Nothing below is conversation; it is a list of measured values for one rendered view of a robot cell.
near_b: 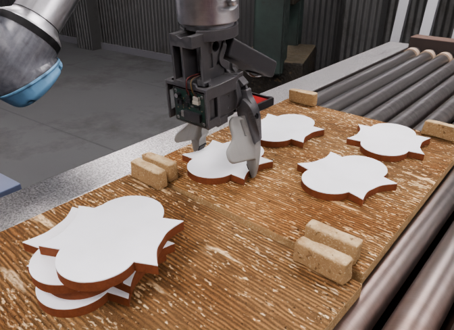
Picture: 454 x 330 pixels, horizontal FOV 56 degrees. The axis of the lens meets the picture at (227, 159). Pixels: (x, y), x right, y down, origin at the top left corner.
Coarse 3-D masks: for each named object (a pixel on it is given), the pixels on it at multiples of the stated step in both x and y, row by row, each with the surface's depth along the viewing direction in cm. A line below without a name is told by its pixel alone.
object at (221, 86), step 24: (192, 48) 48; (216, 48) 53; (192, 72) 52; (216, 72) 54; (240, 72) 55; (168, 96) 55; (192, 96) 52; (216, 96) 52; (240, 96) 55; (192, 120) 53; (216, 120) 53
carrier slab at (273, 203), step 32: (224, 128) 76; (352, 128) 76; (288, 160) 65; (416, 160) 65; (448, 160) 65; (192, 192) 56; (224, 192) 56; (256, 192) 56; (288, 192) 56; (384, 192) 56; (416, 192) 56; (256, 224) 50; (288, 224) 50; (352, 224) 50; (384, 224) 50
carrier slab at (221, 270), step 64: (128, 192) 56; (0, 256) 45; (192, 256) 45; (256, 256) 45; (0, 320) 37; (64, 320) 37; (128, 320) 37; (192, 320) 37; (256, 320) 37; (320, 320) 37
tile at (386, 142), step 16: (368, 128) 73; (384, 128) 73; (400, 128) 73; (352, 144) 69; (368, 144) 67; (384, 144) 67; (400, 144) 67; (416, 144) 67; (384, 160) 64; (400, 160) 64
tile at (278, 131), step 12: (264, 120) 76; (276, 120) 76; (288, 120) 76; (300, 120) 76; (312, 120) 76; (264, 132) 71; (276, 132) 71; (288, 132) 71; (300, 132) 71; (312, 132) 72; (264, 144) 69; (276, 144) 68; (288, 144) 69; (300, 144) 68
